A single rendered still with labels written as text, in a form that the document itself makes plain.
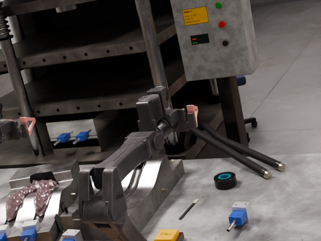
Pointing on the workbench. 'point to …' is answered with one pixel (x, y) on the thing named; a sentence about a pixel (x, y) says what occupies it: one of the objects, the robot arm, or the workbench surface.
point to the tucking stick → (188, 209)
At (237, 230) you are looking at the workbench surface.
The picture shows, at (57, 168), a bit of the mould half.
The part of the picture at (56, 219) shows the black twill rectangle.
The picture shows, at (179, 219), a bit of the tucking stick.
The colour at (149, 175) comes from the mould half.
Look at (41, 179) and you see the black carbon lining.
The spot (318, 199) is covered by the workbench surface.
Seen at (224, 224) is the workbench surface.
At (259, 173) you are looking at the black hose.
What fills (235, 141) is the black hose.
